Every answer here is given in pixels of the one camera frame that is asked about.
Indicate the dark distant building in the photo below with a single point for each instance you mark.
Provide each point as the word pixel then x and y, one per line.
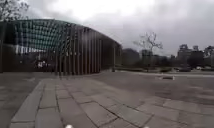
pixel 130 57

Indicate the dark curved-roof building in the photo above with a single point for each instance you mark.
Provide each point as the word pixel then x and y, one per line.
pixel 81 50

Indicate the grey stone paved plaza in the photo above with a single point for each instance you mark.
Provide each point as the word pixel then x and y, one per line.
pixel 95 100

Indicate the bare tree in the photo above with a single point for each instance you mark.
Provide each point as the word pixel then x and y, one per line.
pixel 8 9
pixel 149 43

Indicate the low pale block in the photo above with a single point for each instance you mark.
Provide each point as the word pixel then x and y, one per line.
pixel 165 78

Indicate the distant buildings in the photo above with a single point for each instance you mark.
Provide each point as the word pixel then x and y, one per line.
pixel 195 56

